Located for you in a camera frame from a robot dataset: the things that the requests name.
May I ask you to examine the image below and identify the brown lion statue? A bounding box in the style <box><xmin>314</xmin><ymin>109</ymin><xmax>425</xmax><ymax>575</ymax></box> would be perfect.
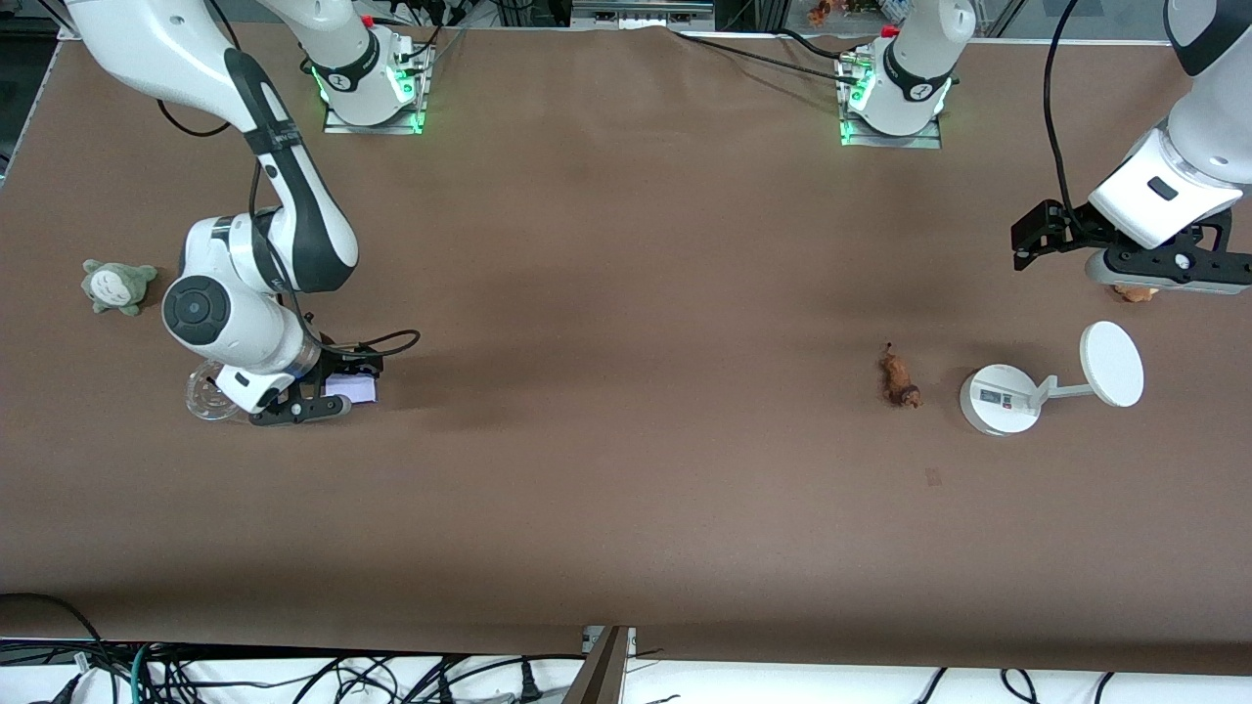
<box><xmin>877</xmin><ymin>342</ymin><xmax>923</xmax><ymax>410</ymax></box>

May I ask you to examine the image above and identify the clear plastic cup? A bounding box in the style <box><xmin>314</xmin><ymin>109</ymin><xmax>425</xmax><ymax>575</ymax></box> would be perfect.
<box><xmin>184</xmin><ymin>358</ymin><xmax>257</xmax><ymax>424</ymax></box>

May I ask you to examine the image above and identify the white desk lamp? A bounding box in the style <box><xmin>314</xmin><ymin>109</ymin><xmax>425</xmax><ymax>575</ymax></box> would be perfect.
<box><xmin>959</xmin><ymin>321</ymin><xmax>1145</xmax><ymax>437</ymax></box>

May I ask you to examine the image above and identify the grey-green plush toy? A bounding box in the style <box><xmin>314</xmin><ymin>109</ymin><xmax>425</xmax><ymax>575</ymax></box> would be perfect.
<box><xmin>81</xmin><ymin>258</ymin><xmax>159</xmax><ymax>317</ymax></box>

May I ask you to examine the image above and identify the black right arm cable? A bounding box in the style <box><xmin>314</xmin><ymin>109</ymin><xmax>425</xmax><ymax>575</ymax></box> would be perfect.
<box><xmin>156</xmin><ymin>0</ymin><xmax>423</xmax><ymax>359</ymax></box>

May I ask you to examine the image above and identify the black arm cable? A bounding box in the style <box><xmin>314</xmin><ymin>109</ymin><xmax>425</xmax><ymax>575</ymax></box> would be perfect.
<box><xmin>1043</xmin><ymin>0</ymin><xmax>1089</xmax><ymax>233</ymax></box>
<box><xmin>156</xmin><ymin>0</ymin><xmax>423</xmax><ymax>359</ymax></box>

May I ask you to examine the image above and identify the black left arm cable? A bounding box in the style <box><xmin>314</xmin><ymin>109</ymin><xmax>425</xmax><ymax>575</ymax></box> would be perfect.
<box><xmin>1043</xmin><ymin>0</ymin><xmax>1089</xmax><ymax>233</ymax></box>

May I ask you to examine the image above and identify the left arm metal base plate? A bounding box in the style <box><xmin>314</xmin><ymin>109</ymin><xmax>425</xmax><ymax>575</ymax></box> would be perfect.
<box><xmin>838</xmin><ymin>49</ymin><xmax>943</xmax><ymax>150</ymax></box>

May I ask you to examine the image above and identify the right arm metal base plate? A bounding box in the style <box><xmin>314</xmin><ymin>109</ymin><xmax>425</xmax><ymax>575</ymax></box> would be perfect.
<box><xmin>323</xmin><ymin>44</ymin><xmax>432</xmax><ymax>135</ymax></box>

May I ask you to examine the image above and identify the short black table cable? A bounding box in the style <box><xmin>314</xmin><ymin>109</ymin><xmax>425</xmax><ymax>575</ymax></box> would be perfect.
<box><xmin>778</xmin><ymin>27</ymin><xmax>858</xmax><ymax>60</ymax></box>

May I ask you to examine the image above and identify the long black table cable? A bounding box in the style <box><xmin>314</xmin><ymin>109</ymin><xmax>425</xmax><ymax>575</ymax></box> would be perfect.
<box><xmin>673</xmin><ymin>31</ymin><xmax>848</xmax><ymax>87</ymax></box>

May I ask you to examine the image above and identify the black looped floor cable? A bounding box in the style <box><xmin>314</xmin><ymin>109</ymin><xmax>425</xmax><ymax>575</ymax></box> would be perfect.
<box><xmin>0</xmin><ymin>592</ymin><xmax>113</xmax><ymax>704</ymax></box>

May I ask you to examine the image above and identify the grey metal frame post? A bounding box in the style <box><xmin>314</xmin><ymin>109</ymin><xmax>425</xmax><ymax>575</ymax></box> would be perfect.
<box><xmin>562</xmin><ymin>626</ymin><xmax>637</xmax><ymax>704</ymax></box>

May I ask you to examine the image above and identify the aluminium frame rail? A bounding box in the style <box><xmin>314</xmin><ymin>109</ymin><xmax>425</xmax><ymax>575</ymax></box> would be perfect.
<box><xmin>570</xmin><ymin>0</ymin><xmax>717</xmax><ymax>28</ymax></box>

